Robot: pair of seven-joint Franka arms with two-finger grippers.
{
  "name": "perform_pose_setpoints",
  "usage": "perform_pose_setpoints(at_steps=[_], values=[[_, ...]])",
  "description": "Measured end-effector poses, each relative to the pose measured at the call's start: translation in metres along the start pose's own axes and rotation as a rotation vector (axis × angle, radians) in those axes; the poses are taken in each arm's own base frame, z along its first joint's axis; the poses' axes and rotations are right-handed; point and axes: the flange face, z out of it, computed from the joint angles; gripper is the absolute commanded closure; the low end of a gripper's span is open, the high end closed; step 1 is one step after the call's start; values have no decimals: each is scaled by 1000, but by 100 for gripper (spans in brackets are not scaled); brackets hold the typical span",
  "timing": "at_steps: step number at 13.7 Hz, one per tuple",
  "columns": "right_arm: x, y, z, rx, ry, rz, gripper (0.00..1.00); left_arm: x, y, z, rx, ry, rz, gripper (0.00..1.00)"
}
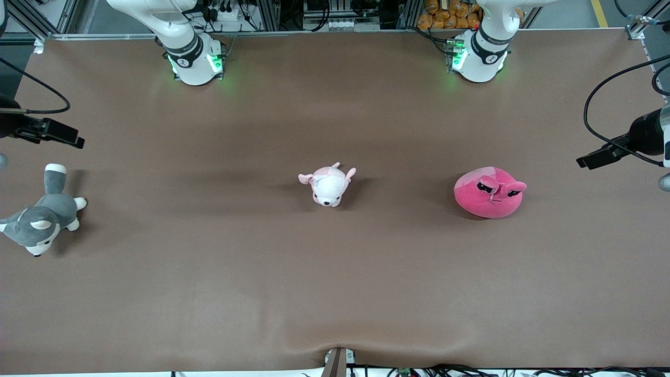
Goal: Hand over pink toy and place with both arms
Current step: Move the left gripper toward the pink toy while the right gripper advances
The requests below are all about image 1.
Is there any round hot pink plush toy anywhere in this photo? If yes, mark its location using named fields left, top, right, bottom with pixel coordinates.
left=453, top=167, right=528, bottom=219

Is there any grey white husky plush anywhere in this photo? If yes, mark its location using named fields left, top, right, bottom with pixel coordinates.
left=0, top=163, right=88, bottom=257

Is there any white power strip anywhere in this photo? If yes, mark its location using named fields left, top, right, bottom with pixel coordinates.
left=208, top=4, right=248, bottom=23

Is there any pile of orange plush toys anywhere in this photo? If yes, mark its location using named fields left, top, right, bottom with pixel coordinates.
left=417, top=0, right=483, bottom=30

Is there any pale pink white plush dog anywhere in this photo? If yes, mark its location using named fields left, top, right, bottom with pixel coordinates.
left=298, top=162, right=357, bottom=208

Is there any brown table mat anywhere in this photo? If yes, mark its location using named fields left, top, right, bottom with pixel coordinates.
left=0, top=29, right=670, bottom=375

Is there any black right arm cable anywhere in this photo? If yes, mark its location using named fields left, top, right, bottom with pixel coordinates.
left=0, top=57, right=71, bottom=114

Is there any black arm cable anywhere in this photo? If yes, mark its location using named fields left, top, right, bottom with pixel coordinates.
left=583, top=54, right=670, bottom=168
left=0, top=57, right=71, bottom=114

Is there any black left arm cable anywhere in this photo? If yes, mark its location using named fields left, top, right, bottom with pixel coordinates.
left=583, top=54, right=670, bottom=168

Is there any metal camera mount clamp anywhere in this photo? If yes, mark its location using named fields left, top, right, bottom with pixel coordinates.
left=320, top=347, right=356, bottom=377

